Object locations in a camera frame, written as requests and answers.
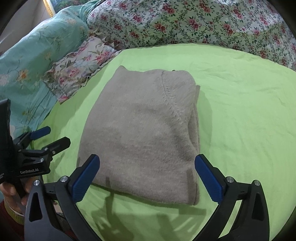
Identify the red rose floral quilt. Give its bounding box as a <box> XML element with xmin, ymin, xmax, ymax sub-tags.
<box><xmin>87</xmin><ymin>0</ymin><xmax>295</xmax><ymax>69</ymax></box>

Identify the gold framed picture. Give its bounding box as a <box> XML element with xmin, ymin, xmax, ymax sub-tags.
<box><xmin>43</xmin><ymin>0</ymin><xmax>68</xmax><ymax>17</ymax></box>

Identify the light green bed sheet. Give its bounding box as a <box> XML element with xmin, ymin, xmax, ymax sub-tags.
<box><xmin>33</xmin><ymin>44</ymin><xmax>295</xmax><ymax>240</ymax></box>

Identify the pink floral ruffled pillow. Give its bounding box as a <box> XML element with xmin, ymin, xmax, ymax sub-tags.
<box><xmin>42</xmin><ymin>35</ymin><xmax>121</xmax><ymax>103</ymax></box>

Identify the left hand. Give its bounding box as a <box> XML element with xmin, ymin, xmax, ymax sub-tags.
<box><xmin>1</xmin><ymin>177</ymin><xmax>36</xmax><ymax>214</ymax></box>

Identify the beige knitted sweater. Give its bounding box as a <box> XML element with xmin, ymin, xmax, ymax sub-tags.
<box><xmin>77</xmin><ymin>66</ymin><xmax>200</xmax><ymax>205</ymax></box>

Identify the red yellow left sleeve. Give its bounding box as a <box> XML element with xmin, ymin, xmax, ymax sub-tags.
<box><xmin>1</xmin><ymin>200</ymin><xmax>24</xmax><ymax>241</ymax></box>

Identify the teal floral pillow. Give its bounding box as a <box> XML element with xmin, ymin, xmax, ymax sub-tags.
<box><xmin>1</xmin><ymin>1</ymin><xmax>100</xmax><ymax>138</ymax></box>

